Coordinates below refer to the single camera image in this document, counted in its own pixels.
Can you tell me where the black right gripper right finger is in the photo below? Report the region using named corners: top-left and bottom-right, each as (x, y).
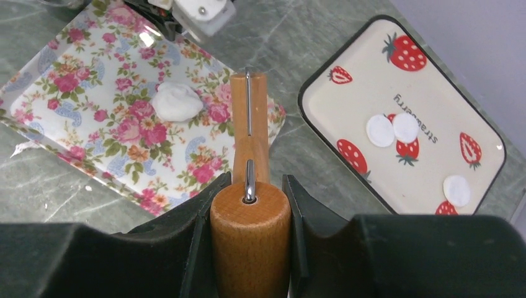
top-left (282, 175), bottom-right (525, 297)

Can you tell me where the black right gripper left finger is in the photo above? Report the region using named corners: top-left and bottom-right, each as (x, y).
top-left (1, 173), bottom-right (231, 297)

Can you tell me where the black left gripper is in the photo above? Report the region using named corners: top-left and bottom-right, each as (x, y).
top-left (124, 0), bottom-right (183, 42)

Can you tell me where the white dough lump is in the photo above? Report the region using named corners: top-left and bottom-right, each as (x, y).
top-left (150, 82), bottom-right (204, 122)

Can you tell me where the wooden rolling pin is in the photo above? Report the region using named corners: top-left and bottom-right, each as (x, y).
top-left (210, 70), bottom-right (292, 297)

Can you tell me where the floral print tray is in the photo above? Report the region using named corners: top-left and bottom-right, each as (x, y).
top-left (0, 0), bottom-right (287, 217)

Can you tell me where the round white wrapper right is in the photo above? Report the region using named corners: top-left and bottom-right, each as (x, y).
top-left (443, 175), bottom-right (471, 207)

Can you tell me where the round white wrapper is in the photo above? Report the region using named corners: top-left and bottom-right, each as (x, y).
top-left (365, 114), bottom-right (395, 148)
top-left (392, 113), bottom-right (420, 143)
top-left (443, 175), bottom-right (471, 207)

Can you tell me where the strawberry print tray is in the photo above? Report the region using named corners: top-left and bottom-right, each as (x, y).
top-left (298, 15), bottom-right (506, 215)

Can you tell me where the round white wrapper left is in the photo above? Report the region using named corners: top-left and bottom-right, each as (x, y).
top-left (365, 114), bottom-right (395, 148)

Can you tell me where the round white wrapper middle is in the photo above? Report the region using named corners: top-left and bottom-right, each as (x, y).
top-left (392, 113), bottom-right (420, 143)

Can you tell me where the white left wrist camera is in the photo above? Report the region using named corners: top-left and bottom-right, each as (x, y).
top-left (147, 0), bottom-right (236, 42)

